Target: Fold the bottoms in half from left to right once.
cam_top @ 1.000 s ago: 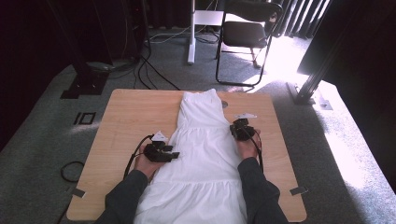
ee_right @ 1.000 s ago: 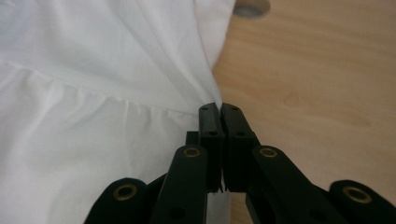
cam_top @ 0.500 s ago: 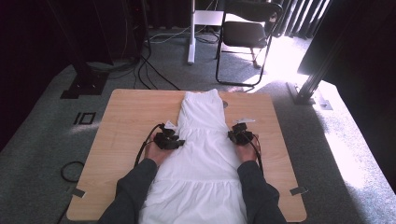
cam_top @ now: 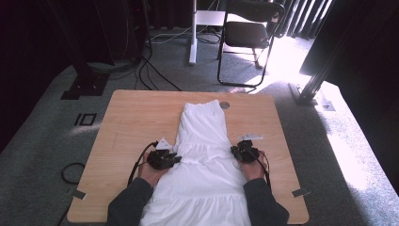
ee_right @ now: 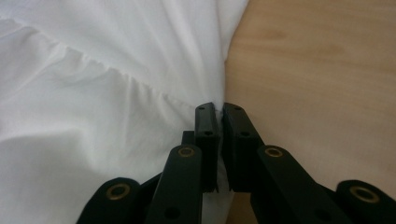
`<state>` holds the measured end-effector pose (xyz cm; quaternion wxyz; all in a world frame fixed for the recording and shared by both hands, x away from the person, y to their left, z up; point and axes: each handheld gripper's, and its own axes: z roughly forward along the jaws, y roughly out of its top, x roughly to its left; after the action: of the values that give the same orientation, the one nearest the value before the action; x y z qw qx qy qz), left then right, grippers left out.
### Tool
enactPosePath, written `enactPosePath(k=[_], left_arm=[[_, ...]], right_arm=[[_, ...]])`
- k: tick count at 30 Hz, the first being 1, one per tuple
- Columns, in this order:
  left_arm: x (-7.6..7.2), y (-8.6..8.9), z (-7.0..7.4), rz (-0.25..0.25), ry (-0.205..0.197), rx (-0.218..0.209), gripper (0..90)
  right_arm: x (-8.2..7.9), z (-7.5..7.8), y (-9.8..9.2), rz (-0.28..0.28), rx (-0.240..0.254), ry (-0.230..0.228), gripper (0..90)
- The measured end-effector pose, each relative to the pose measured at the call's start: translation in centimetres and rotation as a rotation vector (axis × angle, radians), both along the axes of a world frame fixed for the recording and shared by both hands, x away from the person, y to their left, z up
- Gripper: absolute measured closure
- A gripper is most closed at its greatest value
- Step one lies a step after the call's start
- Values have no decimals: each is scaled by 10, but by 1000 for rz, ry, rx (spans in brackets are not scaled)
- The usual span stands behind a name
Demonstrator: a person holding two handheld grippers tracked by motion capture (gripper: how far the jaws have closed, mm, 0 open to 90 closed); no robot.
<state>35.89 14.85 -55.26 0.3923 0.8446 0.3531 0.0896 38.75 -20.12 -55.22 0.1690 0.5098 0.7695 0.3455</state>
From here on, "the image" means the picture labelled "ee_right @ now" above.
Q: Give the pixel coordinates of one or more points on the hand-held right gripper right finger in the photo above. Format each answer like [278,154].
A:
[241,155]

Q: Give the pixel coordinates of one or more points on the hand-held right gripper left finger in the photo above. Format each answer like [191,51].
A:
[208,149]

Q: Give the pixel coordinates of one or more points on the white pleated skirt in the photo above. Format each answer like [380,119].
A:
[102,93]

